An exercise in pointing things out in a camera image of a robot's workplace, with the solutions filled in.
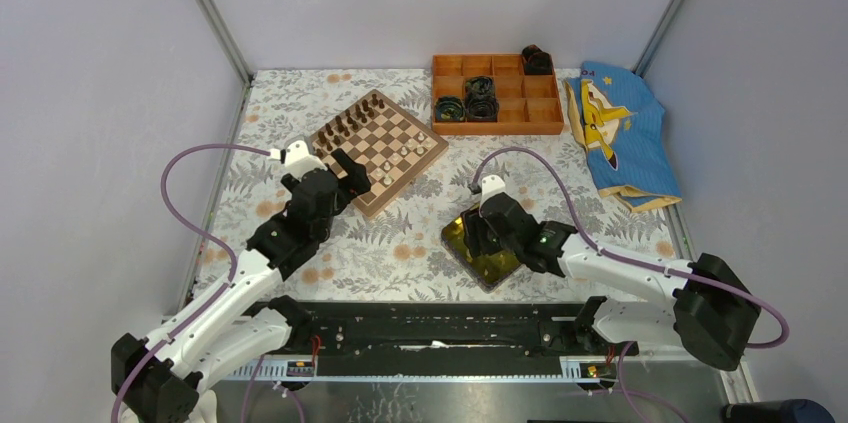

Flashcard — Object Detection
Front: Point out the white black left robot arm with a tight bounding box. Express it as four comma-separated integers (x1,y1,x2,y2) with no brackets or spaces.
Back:
110,140,371,422

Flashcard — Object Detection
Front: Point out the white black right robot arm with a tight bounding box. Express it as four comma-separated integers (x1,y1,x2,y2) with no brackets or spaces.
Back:
460,194,761,371

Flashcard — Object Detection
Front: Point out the wooden chess board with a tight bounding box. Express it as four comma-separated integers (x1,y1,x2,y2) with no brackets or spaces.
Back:
306,90,448,218

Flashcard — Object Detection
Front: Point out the gold metal tin tray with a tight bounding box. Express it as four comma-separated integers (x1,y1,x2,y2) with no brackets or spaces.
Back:
441,206,521,292

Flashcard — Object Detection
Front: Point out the orange compartment tray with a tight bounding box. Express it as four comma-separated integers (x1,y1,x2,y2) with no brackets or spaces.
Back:
431,53,565,136

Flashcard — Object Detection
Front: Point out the blue pikachu cloth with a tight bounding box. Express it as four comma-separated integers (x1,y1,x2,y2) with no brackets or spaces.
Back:
563,61,682,212

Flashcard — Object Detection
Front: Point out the dark blue cylinder object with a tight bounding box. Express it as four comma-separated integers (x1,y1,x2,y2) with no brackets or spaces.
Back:
720,399,835,423

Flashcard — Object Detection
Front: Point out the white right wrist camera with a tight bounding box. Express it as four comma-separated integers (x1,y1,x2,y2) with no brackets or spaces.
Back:
469,175,506,206

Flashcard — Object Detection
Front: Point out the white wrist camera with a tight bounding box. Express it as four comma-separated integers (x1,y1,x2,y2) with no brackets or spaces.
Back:
267,140,326,181
469,175,506,206

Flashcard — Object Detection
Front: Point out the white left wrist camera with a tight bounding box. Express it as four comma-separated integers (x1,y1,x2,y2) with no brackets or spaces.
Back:
267,140,326,181

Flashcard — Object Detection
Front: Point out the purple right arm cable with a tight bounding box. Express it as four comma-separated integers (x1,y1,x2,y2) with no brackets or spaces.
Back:
470,146,791,423

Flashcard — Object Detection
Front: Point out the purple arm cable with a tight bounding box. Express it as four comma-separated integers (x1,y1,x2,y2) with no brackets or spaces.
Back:
470,146,791,423
109,143,283,423

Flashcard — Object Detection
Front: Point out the black rolled strap centre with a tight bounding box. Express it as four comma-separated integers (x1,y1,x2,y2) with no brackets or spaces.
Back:
462,75,501,124

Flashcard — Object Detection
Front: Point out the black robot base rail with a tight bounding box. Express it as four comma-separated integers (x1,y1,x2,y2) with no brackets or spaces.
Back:
192,297,625,381

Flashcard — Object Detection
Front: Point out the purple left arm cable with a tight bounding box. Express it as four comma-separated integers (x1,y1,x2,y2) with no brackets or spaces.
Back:
109,143,283,423

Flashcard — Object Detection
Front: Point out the black rolled strap corner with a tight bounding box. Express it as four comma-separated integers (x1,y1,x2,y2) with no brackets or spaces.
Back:
521,45,554,76

